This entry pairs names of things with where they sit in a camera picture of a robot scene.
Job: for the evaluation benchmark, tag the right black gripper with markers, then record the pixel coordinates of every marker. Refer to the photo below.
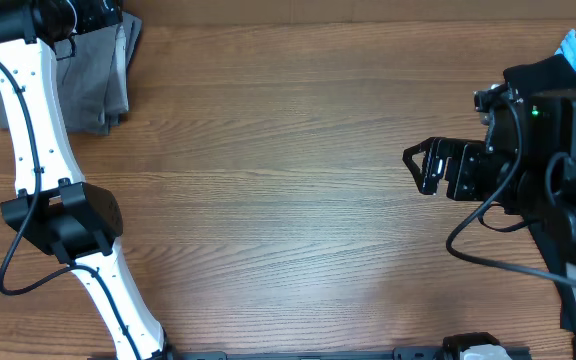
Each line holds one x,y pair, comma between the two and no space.
444,167

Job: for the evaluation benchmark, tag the grey shorts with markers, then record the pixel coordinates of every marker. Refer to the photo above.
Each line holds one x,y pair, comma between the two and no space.
81,82

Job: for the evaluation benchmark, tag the black garment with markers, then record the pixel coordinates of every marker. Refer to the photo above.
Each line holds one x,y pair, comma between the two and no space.
543,192

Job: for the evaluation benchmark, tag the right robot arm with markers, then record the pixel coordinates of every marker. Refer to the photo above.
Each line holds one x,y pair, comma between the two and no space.
503,135

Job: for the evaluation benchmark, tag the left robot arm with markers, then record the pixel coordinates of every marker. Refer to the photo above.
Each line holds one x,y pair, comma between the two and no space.
55,209

